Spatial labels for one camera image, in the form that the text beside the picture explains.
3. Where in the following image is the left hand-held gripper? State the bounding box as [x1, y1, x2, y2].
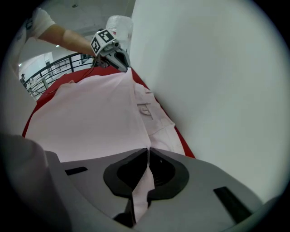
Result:
[90, 29, 131, 73]

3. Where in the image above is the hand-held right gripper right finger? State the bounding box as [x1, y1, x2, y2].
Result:
[146, 147, 190, 201]

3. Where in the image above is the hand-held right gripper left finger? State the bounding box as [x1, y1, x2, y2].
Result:
[103, 147, 149, 197]

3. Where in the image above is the pink robe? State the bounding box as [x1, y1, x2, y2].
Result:
[25, 67, 186, 224]

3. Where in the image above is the person's left forearm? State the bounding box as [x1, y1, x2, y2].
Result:
[37, 22, 97, 57]

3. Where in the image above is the red tablecloth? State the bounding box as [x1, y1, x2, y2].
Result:
[22, 67, 196, 159]

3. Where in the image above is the clear water jug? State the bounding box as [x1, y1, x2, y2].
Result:
[106, 14, 134, 46]

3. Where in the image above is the black metal railing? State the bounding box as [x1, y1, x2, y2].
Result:
[22, 53, 100, 100]

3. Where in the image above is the person's white shirt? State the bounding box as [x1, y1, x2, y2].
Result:
[0, 8, 73, 232]

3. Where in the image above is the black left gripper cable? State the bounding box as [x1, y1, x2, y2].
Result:
[44, 56, 102, 95]

